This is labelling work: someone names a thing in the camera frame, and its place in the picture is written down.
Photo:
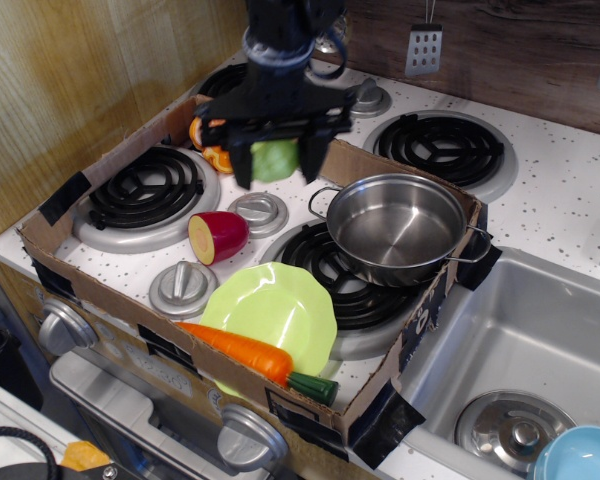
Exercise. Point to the red toy half fruit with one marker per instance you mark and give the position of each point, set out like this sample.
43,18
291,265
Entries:
217,235

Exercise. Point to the orange toy carrot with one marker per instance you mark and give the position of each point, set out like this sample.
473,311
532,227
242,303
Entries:
272,362

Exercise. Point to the orange toy pumpkin slice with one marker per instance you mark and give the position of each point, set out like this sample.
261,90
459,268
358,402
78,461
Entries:
218,158

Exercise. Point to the silver stovetop knob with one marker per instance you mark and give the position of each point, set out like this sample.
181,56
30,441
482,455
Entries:
182,291
371,100
266,214

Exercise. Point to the stainless steel pan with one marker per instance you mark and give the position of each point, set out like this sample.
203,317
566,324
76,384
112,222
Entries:
400,230

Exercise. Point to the silver oven knob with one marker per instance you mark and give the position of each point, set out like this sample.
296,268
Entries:
63,329
247,442

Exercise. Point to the yellow object bottom left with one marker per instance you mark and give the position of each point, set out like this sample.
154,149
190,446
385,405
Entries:
83,455

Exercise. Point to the black burner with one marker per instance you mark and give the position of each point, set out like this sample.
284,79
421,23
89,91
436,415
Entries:
457,147
146,206
225,80
369,316

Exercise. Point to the silver oven knob right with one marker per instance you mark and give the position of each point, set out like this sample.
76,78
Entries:
247,442

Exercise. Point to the back left black burner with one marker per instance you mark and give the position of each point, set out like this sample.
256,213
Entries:
225,80

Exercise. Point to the silver stovetop knob front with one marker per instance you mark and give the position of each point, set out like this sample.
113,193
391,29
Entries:
182,291

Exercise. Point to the light green plastic plate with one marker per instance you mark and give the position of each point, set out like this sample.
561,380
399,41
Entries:
280,305

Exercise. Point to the silver oven knob left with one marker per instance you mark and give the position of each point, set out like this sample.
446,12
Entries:
63,329

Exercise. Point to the silver oven door handle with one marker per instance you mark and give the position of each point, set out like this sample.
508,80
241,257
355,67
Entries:
150,434

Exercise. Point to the silver sink drain plug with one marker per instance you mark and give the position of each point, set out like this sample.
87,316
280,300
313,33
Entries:
510,428

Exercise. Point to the stainless steel sink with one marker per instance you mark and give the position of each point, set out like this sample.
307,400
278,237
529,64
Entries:
530,326

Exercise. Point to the silver stovetop knob centre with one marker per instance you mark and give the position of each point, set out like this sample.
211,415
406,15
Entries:
266,214

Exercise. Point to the silver stovetop knob back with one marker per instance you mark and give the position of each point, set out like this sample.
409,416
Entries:
371,100

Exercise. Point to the green toy broccoli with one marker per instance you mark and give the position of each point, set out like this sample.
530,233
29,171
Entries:
274,160

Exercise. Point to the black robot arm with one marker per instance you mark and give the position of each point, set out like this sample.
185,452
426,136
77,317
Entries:
281,34

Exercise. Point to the hanging metal slotted spatula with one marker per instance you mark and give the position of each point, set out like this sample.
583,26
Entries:
425,45

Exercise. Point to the brown cardboard fence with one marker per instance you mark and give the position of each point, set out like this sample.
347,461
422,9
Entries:
370,426

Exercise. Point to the back right black burner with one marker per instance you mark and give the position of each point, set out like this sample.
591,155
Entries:
457,147

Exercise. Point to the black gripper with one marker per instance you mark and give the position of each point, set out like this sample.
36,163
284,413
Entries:
314,136

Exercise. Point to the front right black burner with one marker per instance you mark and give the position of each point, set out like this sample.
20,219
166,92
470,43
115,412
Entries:
369,316

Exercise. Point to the front left black burner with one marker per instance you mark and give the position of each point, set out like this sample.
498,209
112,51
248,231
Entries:
146,206

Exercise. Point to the light blue bowl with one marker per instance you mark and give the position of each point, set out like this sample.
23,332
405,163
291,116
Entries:
574,454

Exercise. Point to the hanging metal strainer ladle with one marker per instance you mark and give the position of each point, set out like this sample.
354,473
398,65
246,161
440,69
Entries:
340,30

